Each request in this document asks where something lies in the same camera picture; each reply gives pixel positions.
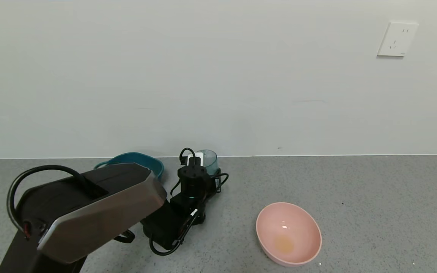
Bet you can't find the white wall socket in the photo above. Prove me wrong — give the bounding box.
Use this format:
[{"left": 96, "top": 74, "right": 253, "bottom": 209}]
[{"left": 377, "top": 22, "right": 419, "bottom": 58}]

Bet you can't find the clear ribbed plastic cup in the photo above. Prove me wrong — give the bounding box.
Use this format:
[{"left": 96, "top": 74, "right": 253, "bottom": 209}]
[{"left": 196, "top": 150, "right": 218, "bottom": 176}]

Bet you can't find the pink bowl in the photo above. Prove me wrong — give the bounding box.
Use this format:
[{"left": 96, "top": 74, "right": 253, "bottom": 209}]
[{"left": 256, "top": 202, "right": 322, "bottom": 267}]

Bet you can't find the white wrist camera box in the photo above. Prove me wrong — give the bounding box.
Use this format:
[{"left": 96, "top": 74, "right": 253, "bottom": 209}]
[{"left": 187, "top": 152, "right": 204, "bottom": 167}]

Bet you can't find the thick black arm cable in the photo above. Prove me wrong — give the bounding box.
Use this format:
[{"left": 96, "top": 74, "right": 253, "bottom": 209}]
[{"left": 7, "top": 165, "right": 86, "bottom": 235}]

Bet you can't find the teal plastic tray with handle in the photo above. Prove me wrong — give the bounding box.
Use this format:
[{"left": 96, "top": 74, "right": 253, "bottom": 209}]
[{"left": 93, "top": 152, "right": 165, "bottom": 180}]

